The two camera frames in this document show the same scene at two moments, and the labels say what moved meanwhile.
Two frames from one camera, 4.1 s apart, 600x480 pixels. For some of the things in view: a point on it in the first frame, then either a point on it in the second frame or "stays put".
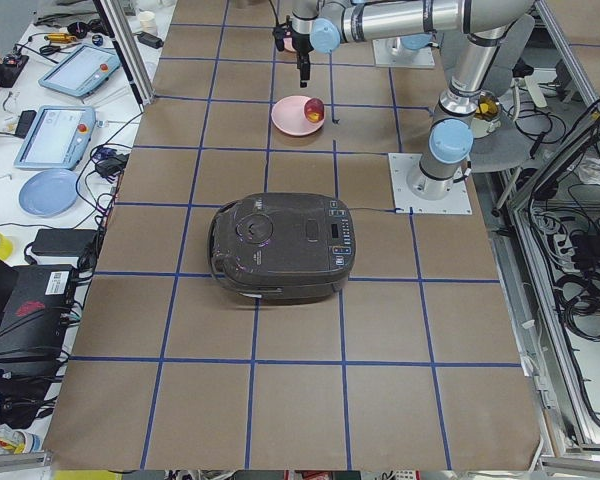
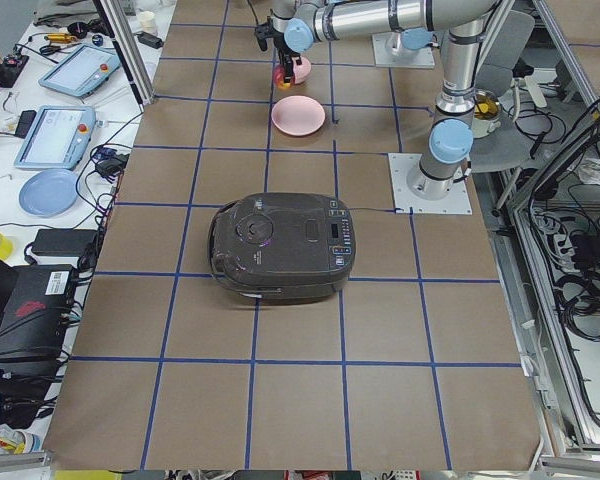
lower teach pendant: [56, 138] stays put
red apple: [314, 110] → [279, 78]
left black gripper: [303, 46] → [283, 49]
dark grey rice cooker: [282, 245] stays put
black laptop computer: [24, 314] stays put
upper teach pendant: [79, 70] stays put
